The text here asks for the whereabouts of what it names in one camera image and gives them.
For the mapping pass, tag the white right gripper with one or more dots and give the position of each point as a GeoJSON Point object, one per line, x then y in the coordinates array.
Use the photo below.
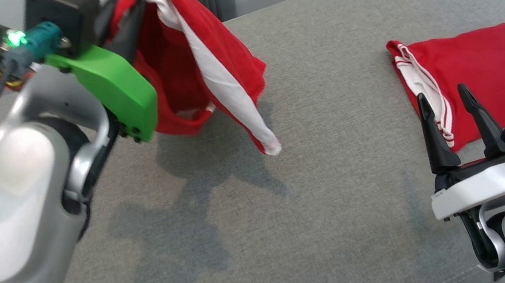
{"type": "Point", "coordinates": [482, 186]}

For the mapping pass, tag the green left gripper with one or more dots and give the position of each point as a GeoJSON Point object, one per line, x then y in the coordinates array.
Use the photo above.
{"type": "Point", "coordinates": [117, 87]}

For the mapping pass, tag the red Bulls jersey white sleeves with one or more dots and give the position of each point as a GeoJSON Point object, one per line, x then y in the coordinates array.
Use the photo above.
{"type": "Point", "coordinates": [499, 67]}

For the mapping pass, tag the red shorts white side stripe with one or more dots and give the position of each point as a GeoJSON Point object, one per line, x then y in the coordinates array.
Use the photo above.
{"type": "Point", "coordinates": [223, 55]}

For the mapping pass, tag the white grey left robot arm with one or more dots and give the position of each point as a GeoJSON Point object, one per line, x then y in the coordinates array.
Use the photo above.
{"type": "Point", "coordinates": [7, 226]}

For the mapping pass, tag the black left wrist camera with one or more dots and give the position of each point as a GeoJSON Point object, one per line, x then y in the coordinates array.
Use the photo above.
{"type": "Point", "coordinates": [60, 17]}

